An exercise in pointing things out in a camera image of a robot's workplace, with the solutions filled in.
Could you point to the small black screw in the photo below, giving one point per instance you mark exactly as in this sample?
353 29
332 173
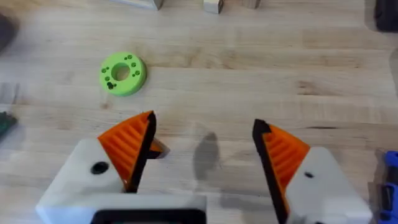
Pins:
110 85

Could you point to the green board with blocks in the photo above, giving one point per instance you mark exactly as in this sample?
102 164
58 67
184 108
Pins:
5 123

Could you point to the green disc with holes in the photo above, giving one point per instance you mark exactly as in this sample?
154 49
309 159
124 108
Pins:
122 74

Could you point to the blue electric screwdriver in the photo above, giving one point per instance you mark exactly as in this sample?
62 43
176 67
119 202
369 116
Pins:
388 189

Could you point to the pale flat box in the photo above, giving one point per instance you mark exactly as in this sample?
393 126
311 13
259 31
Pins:
140 3

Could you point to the pale wooden block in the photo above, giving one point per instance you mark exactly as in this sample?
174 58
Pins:
213 5

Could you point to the white orange right gripper right finger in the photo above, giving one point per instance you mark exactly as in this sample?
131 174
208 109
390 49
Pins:
317 189

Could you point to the black object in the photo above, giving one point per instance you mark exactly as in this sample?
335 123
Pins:
387 14

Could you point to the white orange right gripper left finger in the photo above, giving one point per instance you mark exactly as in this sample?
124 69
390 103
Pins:
81 177

